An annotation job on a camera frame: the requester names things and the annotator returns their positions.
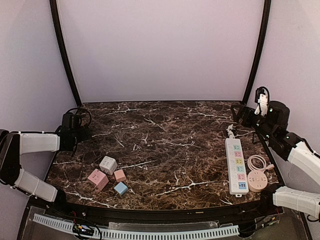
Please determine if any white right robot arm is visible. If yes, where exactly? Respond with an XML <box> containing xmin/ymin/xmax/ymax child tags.
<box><xmin>230</xmin><ymin>100</ymin><xmax>320</xmax><ymax>220</ymax></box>

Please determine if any small pink charger plug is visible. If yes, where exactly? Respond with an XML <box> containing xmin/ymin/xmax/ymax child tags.
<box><xmin>113</xmin><ymin>169</ymin><xmax>127</xmax><ymax>183</ymax></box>

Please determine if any white cube socket adapter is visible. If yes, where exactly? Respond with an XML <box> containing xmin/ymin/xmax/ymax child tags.
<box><xmin>99</xmin><ymin>156</ymin><xmax>118</xmax><ymax>175</ymax></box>

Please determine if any small blue charger plug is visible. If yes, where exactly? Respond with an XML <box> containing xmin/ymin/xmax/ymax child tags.
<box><xmin>113</xmin><ymin>182</ymin><xmax>128</xmax><ymax>196</ymax></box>

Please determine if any round pink socket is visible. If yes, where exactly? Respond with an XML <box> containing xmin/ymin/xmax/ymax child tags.
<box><xmin>247</xmin><ymin>170</ymin><xmax>268</xmax><ymax>193</ymax></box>

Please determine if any white slotted cable duct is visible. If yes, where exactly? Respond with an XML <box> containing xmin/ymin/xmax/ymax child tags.
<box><xmin>32</xmin><ymin>213</ymin><xmax>240</xmax><ymax>240</ymax></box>

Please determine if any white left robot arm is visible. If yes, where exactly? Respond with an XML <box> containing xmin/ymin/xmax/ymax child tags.
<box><xmin>0</xmin><ymin>125</ymin><xmax>91</xmax><ymax>205</ymax></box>

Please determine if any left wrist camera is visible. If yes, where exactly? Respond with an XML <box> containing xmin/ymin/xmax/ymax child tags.
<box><xmin>61</xmin><ymin>112</ymin><xmax>82</xmax><ymax>129</ymax></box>

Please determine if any pink cube socket adapter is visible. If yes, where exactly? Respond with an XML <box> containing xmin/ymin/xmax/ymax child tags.
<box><xmin>87</xmin><ymin>168</ymin><xmax>109</xmax><ymax>191</ymax></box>

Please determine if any small circuit board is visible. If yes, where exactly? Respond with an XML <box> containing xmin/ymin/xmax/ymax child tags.
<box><xmin>72</xmin><ymin>224</ymin><xmax>95</xmax><ymax>236</ymax></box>

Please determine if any white multicolour power strip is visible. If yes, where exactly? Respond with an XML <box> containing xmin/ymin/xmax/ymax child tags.
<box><xmin>225</xmin><ymin>138</ymin><xmax>249</xmax><ymax>198</ymax></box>

